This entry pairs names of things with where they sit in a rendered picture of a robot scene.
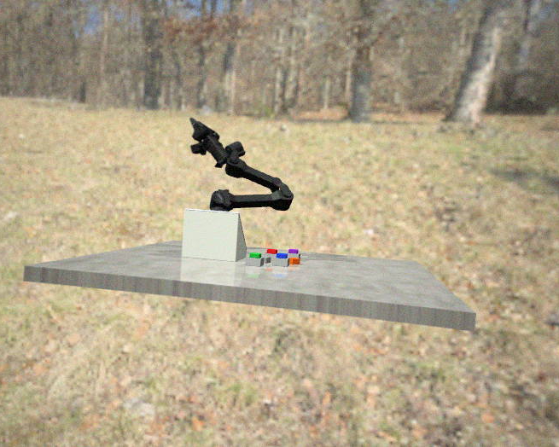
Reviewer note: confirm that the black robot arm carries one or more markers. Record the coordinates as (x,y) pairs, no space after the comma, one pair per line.
(222,200)

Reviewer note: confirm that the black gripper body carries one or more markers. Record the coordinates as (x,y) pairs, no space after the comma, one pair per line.
(210,141)

